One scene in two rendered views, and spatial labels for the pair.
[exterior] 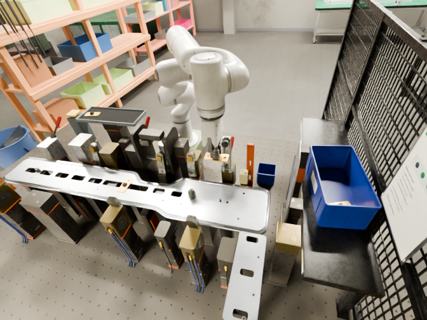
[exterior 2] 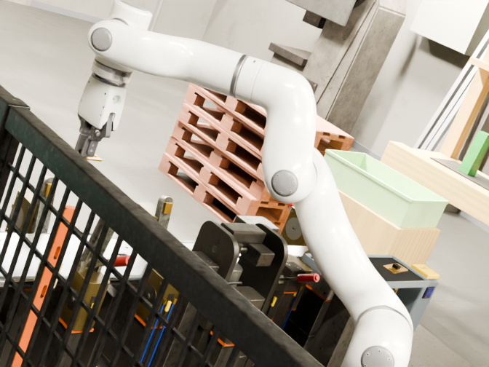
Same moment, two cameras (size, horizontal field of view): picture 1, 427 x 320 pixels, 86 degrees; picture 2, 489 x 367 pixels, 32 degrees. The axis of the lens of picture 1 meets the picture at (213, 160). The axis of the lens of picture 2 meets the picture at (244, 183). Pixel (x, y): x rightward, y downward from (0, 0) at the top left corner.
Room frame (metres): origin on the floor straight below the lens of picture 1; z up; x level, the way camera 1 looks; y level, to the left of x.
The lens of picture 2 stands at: (1.60, -1.46, 1.81)
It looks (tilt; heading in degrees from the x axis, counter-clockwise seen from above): 16 degrees down; 113
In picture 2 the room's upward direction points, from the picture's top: 22 degrees clockwise
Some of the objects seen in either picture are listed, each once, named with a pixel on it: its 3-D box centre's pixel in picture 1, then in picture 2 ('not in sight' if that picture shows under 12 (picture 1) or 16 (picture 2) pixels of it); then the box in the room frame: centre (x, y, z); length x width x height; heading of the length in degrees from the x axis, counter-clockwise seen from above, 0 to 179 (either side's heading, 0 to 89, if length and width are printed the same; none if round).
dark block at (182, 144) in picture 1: (187, 173); (170, 337); (0.89, 0.15, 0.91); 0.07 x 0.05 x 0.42; 160
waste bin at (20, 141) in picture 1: (21, 153); not in sight; (2.13, 2.13, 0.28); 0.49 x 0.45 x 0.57; 164
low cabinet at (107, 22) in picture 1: (116, 28); not in sight; (7.56, 2.31, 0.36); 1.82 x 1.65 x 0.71; 66
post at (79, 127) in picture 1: (91, 144); (390, 343); (1.24, 0.78, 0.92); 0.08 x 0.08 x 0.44; 70
